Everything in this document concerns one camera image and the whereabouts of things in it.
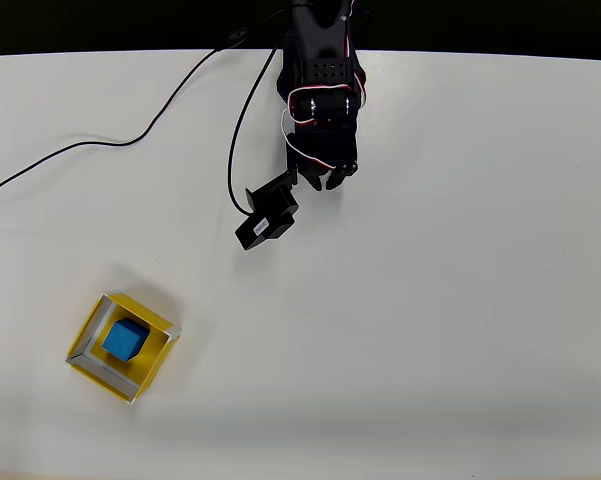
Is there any black webcam cable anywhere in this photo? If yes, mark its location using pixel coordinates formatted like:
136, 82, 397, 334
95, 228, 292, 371
226, 42, 286, 217

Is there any blue cube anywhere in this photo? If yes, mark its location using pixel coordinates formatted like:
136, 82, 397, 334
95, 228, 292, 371
101, 317, 152, 363

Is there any black webcam with mount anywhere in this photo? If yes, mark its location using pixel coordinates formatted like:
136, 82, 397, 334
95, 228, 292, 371
234, 169, 301, 252

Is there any long black cable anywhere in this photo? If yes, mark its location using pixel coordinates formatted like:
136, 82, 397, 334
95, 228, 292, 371
0, 7, 294, 203

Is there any yellow square tray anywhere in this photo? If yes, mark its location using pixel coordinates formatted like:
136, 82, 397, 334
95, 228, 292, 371
65, 291, 183, 406

